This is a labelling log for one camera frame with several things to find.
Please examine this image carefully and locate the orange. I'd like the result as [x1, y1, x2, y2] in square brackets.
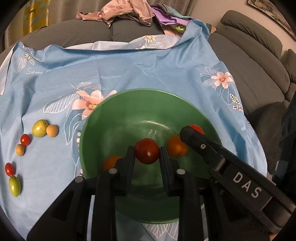
[166, 135, 189, 158]
[103, 156, 121, 171]

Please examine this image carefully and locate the red cherry tomato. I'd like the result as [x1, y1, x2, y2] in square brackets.
[134, 138, 160, 165]
[20, 133, 31, 146]
[4, 163, 15, 177]

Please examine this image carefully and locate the oval green fruit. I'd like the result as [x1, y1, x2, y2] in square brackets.
[9, 176, 21, 197]

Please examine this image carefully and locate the round green fruit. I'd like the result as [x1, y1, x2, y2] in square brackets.
[32, 120, 49, 138]

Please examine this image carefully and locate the small tan round fruit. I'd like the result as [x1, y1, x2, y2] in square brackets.
[46, 125, 58, 138]

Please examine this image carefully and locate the green plastic bowl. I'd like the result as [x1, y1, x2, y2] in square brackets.
[79, 89, 221, 224]

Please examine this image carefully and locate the light blue floral cloth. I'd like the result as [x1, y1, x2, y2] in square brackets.
[1, 20, 267, 238]

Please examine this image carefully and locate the grey sofa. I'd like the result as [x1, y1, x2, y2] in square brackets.
[0, 9, 296, 172]

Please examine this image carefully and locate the purple folded cloth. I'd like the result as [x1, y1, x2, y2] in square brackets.
[151, 4, 192, 26]

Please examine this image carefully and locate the pink crumpled garment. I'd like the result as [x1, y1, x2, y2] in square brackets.
[76, 1, 154, 28]

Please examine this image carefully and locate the yellow patterned curtain panel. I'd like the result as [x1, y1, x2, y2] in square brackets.
[23, 0, 50, 36]

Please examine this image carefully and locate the framed wall picture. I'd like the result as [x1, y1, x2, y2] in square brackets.
[246, 0, 295, 41]

